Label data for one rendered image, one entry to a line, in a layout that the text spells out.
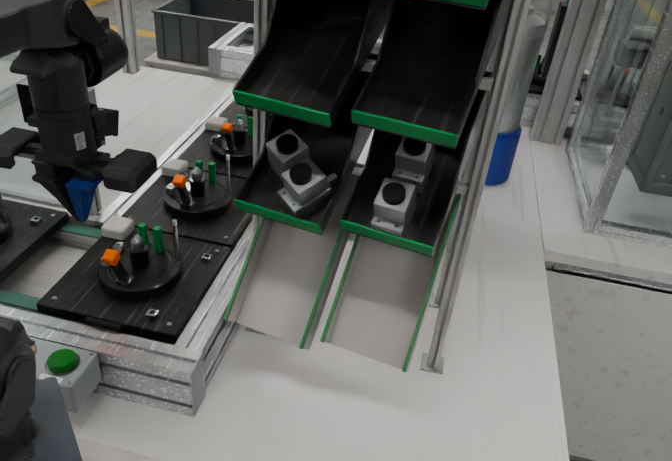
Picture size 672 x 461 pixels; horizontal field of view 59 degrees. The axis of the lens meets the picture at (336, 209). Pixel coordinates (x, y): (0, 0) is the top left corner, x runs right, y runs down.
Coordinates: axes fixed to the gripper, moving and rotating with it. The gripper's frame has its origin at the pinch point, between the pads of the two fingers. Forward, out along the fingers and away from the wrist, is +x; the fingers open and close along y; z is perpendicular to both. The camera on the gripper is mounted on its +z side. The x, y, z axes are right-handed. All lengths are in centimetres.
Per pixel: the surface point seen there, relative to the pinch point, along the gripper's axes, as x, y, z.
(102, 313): 28.4, 6.0, 8.5
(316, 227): 5.0, -27.3, 10.2
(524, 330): 39, -64, 38
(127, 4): 16, 65, 127
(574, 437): 101, -95, 67
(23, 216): 28, 34, 28
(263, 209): 4.6, -19.5, 11.4
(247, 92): -10.4, -16.0, 14.8
